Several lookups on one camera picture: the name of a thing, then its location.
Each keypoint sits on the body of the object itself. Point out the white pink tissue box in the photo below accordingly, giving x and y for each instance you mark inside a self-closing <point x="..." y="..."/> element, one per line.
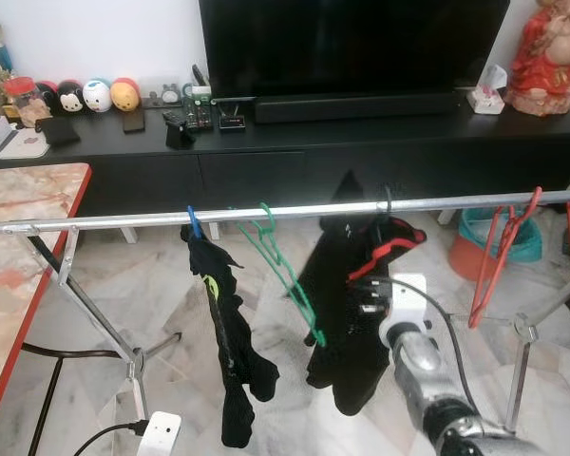
<point x="486" y="100"/>

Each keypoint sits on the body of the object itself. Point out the navy jersey red stripe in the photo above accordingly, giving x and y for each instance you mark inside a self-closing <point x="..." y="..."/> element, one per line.
<point x="342" y="304"/>

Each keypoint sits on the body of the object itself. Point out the green remote holder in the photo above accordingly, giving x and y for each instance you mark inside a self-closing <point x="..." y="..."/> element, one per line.
<point x="199" y="109"/>

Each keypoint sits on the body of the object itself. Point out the small grey totoro figurine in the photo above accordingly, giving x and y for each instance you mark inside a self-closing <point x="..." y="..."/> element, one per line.
<point x="171" y="94"/>

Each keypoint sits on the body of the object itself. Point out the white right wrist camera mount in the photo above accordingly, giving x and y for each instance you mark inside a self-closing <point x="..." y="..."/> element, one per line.
<point x="408" y="304"/>

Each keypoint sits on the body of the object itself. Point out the dark smartphone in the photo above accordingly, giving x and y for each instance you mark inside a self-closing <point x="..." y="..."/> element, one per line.
<point x="133" y="121"/>

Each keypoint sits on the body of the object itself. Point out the yellow round toy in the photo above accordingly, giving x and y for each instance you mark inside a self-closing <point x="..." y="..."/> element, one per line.
<point x="125" y="95"/>

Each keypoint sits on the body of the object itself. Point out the clear jar red lid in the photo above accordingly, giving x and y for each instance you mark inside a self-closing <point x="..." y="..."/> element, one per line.
<point x="21" y="100"/>

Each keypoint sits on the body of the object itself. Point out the blue plastic hanger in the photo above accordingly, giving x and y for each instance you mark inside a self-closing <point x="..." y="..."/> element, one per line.
<point x="194" y="223"/>

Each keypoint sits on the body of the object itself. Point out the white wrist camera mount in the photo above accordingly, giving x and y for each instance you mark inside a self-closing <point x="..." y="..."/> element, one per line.
<point x="160" y="435"/>
<point x="408" y="304"/>

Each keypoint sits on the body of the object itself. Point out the black TV console cabinet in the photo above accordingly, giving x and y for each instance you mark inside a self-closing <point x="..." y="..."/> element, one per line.
<point x="266" y="171"/>

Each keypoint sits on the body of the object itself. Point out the black mouse round toy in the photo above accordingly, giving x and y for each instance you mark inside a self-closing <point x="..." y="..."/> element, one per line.
<point x="70" y="98"/>

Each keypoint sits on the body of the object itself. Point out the black garment green logo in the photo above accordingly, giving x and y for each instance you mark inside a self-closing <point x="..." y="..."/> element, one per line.
<point x="230" y="332"/>

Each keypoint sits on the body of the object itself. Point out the red robed figurine statue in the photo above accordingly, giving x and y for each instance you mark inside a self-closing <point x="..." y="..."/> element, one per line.
<point x="546" y="66"/>

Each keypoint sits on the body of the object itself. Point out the black flat screen television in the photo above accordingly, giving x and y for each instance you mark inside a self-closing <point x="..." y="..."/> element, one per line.
<point x="351" y="47"/>

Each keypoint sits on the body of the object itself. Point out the black wallet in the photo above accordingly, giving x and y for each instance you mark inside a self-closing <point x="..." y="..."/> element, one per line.
<point x="57" y="131"/>

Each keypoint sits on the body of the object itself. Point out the white round toy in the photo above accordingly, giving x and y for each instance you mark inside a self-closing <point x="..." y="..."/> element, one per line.
<point x="97" y="95"/>

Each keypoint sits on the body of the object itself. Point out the green plastic hanger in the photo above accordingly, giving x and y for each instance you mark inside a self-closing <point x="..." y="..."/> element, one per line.
<point x="319" y="337"/>

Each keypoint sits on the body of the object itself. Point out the red bin teal bag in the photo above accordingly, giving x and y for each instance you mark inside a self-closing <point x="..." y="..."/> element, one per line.
<point x="465" y="256"/>

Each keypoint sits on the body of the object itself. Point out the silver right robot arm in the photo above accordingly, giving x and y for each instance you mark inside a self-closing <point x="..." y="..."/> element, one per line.
<point x="427" y="370"/>

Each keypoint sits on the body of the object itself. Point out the black phone stand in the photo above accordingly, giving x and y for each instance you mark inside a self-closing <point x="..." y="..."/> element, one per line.
<point x="178" y="131"/>

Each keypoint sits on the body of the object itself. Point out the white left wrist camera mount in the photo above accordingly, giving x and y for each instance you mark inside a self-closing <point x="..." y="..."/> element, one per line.
<point x="160" y="435"/>

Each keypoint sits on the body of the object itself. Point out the marble table red edge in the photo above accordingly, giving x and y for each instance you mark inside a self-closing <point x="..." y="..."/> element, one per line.
<point x="19" y="247"/>

